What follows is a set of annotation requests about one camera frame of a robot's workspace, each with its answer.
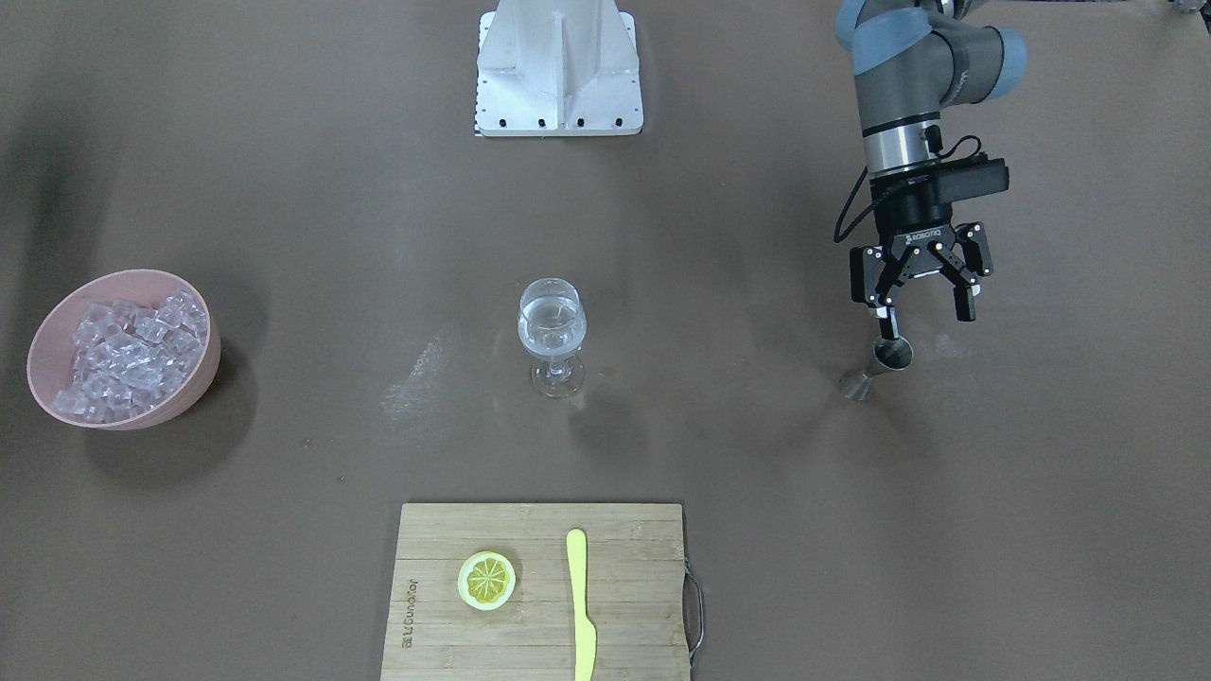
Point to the yellow plastic knife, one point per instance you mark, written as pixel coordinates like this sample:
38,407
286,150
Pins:
585,632

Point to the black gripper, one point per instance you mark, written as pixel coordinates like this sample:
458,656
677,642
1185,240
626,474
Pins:
910,210

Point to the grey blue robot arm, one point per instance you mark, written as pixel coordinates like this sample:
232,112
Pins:
909,61

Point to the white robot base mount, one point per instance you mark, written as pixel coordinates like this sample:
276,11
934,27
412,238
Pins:
557,69

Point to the pink bowl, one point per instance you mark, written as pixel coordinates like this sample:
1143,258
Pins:
49,358

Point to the steel double jigger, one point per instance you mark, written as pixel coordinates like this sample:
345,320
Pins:
887,357

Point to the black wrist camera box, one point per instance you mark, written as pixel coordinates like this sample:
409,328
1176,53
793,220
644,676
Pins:
968,178

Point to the clear ice cubes pile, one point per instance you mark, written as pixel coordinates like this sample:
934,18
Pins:
129,359

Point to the yellow lemon slice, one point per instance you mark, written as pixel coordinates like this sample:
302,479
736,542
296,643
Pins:
486,580

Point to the bamboo cutting board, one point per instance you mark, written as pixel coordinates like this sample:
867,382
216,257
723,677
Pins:
636,577

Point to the clear wine glass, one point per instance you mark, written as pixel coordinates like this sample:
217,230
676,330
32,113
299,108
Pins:
552,326

